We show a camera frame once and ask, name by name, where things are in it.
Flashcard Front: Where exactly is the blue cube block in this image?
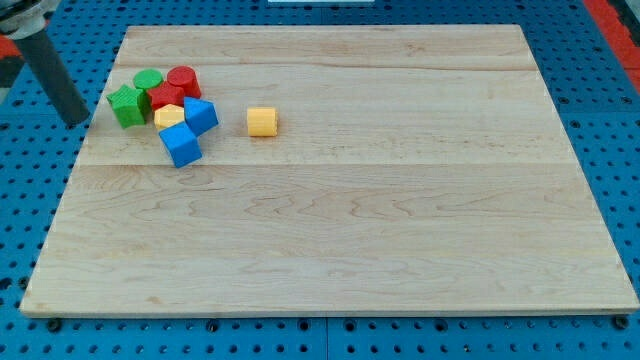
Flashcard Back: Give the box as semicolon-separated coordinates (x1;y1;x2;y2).
158;122;202;168

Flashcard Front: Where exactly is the yellow hexagon block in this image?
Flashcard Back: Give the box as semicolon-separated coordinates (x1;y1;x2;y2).
154;104;185;131

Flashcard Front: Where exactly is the yellow ridged cylinder block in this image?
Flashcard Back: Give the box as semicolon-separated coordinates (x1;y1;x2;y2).
246;107;278;137

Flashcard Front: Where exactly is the large wooden board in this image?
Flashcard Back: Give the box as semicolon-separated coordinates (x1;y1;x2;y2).
20;25;639;318

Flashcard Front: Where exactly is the blue triangular block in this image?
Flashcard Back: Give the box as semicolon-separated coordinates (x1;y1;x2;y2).
184;97;219;136

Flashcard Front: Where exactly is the red cylinder block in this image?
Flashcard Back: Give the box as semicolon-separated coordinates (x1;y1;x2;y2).
167;66;202;98

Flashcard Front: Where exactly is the green star block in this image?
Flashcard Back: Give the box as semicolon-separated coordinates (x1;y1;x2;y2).
106;85;149;129

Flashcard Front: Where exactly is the green cylinder block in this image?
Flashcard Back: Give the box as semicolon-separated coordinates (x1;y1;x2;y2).
133;68;164;91

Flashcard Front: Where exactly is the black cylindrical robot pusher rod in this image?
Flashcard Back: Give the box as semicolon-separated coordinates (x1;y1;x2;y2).
14;29;90;126

